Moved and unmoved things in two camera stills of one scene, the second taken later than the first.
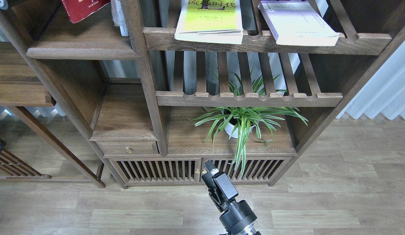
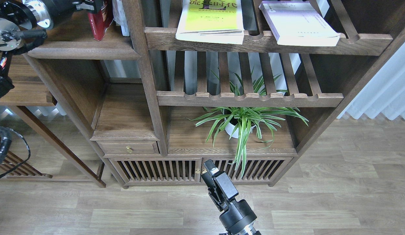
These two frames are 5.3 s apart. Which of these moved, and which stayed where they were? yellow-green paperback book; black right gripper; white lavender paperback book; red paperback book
Moved: red paperback book
Stayed: black right gripper; yellow-green paperback book; white lavender paperback book
